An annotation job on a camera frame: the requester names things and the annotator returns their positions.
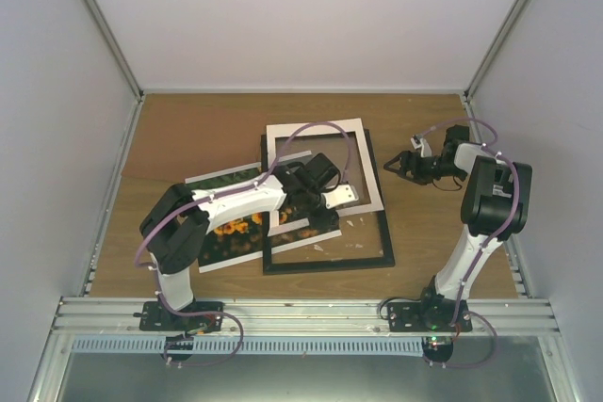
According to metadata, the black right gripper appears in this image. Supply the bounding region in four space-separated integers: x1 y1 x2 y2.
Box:
383 151 465 185

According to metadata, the white photo mat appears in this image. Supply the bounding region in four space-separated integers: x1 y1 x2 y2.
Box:
265 118 384 217

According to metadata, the black picture frame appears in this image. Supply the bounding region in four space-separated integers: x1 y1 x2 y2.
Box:
262 129 395 275

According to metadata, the sunflower photo print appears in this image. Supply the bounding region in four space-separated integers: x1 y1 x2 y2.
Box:
184 164 343 275

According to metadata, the clear acrylic sheet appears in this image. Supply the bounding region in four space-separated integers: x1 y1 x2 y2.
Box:
271 135 383 264

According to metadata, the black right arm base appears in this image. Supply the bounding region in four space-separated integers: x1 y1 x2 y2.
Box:
377 298 473 333

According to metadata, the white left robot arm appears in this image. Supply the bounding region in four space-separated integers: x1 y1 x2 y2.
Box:
135 153 346 330

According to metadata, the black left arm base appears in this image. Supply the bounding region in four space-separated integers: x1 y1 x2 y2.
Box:
133 299 224 334

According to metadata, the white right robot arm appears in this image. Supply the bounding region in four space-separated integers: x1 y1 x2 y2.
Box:
383 122 533 331

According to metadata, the brown backing board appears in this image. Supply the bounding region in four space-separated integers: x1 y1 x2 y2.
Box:
121 103 269 182

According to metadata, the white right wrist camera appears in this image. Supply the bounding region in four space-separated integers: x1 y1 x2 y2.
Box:
411 135 432 158

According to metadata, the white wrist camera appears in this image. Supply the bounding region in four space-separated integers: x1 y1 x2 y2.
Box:
411 135 432 158
322 184 359 209

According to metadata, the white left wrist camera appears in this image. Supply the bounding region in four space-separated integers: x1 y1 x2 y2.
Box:
322 184 359 209

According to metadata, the grey slotted cable duct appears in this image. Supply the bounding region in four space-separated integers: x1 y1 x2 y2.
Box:
72 335 423 357

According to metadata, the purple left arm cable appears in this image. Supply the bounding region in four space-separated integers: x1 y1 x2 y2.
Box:
135 121 352 368

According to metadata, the aluminium enclosure frame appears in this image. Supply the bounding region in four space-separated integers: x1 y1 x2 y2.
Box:
50 0 602 401

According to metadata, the aluminium mounting rail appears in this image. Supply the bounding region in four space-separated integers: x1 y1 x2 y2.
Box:
51 297 560 336

